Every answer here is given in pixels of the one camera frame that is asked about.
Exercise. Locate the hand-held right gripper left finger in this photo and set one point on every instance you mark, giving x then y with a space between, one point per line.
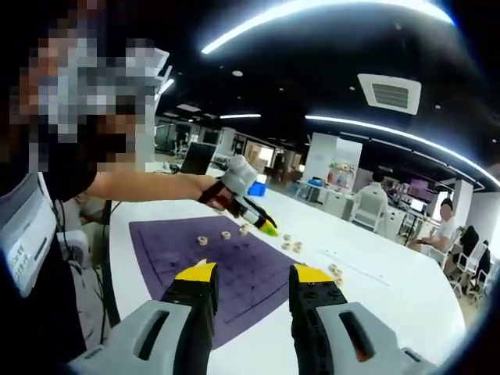
195 312

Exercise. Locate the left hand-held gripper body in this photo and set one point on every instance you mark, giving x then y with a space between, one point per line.
240 176

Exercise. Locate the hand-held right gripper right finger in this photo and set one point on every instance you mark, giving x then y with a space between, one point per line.
312 308

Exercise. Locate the purple chessboard mat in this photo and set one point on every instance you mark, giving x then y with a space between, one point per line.
242 265

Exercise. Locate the group of wooden chess pieces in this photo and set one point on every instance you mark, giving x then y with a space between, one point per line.
202 240

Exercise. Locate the person's left hand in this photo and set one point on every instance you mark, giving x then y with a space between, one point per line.
218 197

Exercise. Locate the blue storage bin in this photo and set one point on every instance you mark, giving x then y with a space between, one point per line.
258 190

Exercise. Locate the silver laptop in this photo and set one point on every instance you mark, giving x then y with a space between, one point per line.
199 158

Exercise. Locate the short ceiling light strip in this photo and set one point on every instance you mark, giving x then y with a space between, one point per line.
240 116

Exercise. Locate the shelf with colourful items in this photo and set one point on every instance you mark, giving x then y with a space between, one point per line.
341 176

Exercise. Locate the white high-back office chair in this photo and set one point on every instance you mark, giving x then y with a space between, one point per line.
369 215

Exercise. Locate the long curved ceiling light strip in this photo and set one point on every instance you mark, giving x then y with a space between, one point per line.
234 36

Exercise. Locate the white equipment stand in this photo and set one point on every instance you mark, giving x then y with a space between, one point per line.
163 58

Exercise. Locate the ceiling air vent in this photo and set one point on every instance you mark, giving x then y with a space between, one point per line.
390 93

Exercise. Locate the white chest device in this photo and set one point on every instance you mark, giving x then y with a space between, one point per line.
27 234

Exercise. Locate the purple wall screen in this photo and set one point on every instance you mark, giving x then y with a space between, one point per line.
420 187

